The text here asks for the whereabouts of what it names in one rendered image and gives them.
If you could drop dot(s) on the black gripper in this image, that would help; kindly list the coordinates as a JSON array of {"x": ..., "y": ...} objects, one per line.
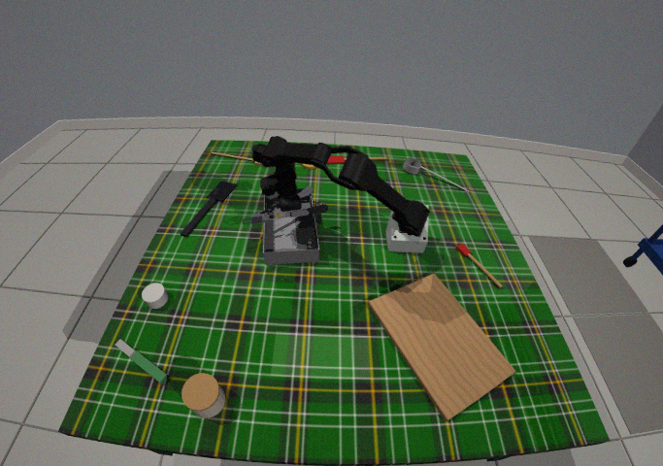
[{"x": 288, "y": 199}]

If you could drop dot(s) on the wooden board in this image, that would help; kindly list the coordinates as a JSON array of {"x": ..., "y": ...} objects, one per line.
[{"x": 452, "y": 358}]

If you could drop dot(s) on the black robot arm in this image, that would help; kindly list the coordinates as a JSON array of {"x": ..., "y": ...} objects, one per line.
[{"x": 359, "y": 172}]

